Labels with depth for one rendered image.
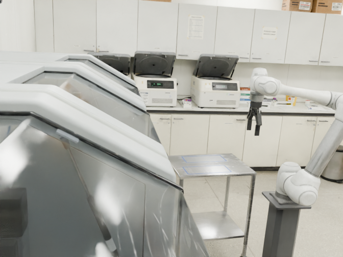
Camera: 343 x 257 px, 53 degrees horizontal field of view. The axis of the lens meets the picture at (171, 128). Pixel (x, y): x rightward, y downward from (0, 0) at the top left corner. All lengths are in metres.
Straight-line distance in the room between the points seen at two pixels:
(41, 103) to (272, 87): 1.48
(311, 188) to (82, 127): 1.73
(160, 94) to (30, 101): 3.61
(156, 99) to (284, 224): 2.43
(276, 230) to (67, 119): 2.05
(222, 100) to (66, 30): 2.15
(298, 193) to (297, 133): 2.86
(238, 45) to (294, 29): 0.82
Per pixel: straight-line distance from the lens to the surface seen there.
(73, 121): 0.83
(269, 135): 4.93
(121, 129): 0.98
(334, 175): 5.16
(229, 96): 4.59
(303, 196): 2.30
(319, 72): 5.83
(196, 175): 2.51
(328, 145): 2.33
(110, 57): 4.45
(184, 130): 4.52
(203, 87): 4.50
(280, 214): 2.58
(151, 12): 4.60
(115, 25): 4.56
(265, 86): 2.06
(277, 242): 2.68
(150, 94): 4.36
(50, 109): 0.83
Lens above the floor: 1.77
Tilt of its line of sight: 15 degrees down
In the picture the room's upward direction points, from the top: 3 degrees clockwise
